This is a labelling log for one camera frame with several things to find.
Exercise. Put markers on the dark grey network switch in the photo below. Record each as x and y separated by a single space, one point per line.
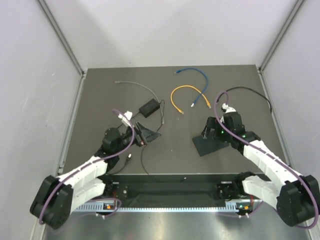
207 146

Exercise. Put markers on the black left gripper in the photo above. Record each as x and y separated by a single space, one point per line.
143 135

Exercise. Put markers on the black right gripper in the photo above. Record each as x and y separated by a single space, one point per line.
212 122

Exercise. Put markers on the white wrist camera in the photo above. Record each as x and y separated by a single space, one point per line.
227 109
125 118

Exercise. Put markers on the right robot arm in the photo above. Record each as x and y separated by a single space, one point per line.
296 198

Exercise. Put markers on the black power adapter brick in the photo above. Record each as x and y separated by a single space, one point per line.
149 108

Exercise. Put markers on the grey slotted cable duct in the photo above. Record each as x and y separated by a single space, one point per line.
227 207

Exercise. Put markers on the aluminium frame rail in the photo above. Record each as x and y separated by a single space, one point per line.
306 190

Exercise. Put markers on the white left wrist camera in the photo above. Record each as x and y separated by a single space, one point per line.
125 118

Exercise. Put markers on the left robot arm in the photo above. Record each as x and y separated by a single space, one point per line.
59 196

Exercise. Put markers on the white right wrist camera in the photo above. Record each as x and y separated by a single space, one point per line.
227 109

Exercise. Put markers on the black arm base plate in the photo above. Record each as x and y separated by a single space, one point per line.
132 190

